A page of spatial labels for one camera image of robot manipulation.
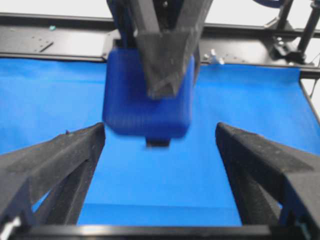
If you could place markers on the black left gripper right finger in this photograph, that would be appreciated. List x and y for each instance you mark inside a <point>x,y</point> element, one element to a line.
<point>272,183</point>

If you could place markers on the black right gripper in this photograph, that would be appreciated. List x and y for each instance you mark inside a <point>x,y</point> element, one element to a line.
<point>166,33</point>

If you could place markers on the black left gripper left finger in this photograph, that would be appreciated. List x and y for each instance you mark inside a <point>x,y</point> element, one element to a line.
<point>47,183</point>

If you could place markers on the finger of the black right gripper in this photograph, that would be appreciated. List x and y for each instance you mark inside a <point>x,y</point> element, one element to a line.
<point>157,143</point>

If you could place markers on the blue block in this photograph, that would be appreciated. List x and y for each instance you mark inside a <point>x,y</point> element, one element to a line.
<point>128,110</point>

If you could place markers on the blue table mat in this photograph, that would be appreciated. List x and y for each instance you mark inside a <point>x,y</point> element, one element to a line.
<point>184,184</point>

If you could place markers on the black table frame rail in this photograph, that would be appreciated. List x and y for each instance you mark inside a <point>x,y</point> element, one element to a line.
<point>65,38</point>

